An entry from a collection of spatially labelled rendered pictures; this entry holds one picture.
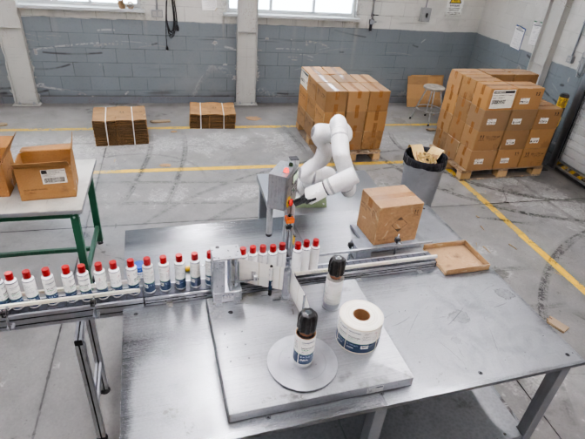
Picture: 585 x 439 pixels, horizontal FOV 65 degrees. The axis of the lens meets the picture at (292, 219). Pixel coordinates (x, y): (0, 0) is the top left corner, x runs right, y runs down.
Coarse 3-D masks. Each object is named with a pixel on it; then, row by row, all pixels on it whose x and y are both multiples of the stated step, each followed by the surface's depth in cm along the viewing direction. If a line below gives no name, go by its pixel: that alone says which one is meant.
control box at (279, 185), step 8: (280, 160) 234; (280, 168) 226; (288, 168) 227; (296, 168) 229; (272, 176) 221; (280, 176) 219; (288, 176) 221; (272, 184) 223; (280, 184) 221; (288, 184) 222; (272, 192) 225; (280, 192) 224; (288, 192) 225; (272, 200) 227; (280, 200) 226; (272, 208) 230; (280, 208) 228
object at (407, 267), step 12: (420, 252) 279; (324, 264) 262; (408, 264) 268; (420, 264) 270; (432, 264) 273; (312, 276) 252; (324, 276) 253; (348, 276) 258; (252, 288) 244; (264, 288) 246; (144, 300) 228; (156, 300) 231; (180, 300) 234
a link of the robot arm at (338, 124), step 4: (336, 116) 239; (340, 116) 238; (332, 120) 239; (336, 120) 237; (340, 120) 236; (344, 120) 237; (332, 124) 238; (336, 124) 235; (340, 124) 235; (344, 124) 236; (332, 128) 236; (336, 128) 234; (340, 128) 234; (344, 128) 234; (348, 128) 252; (332, 132) 235; (348, 132) 251; (352, 132) 255; (348, 136) 252; (352, 136) 256
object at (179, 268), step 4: (176, 256) 225; (180, 256) 225; (176, 260) 226; (180, 260) 226; (184, 260) 229; (176, 264) 226; (180, 264) 226; (184, 264) 228; (176, 268) 228; (180, 268) 227; (184, 268) 229; (176, 272) 229; (180, 272) 228; (184, 272) 230; (176, 276) 230; (180, 276) 230; (184, 276) 231; (176, 280) 232; (180, 280) 231; (184, 280) 233; (176, 284) 234; (180, 284) 233; (184, 284) 234; (180, 288) 234; (184, 288) 235
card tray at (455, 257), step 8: (456, 240) 294; (464, 240) 296; (424, 248) 290; (432, 248) 291; (440, 248) 292; (448, 248) 292; (456, 248) 293; (464, 248) 294; (472, 248) 290; (440, 256) 285; (448, 256) 285; (456, 256) 286; (464, 256) 286; (472, 256) 287; (480, 256) 283; (440, 264) 278; (448, 264) 278; (456, 264) 279; (464, 264) 280; (472, 264) 280; (480, 264) 281; (488, 264) 275; (448, 272) 269; (456, 272) 271; (464, 272) 273
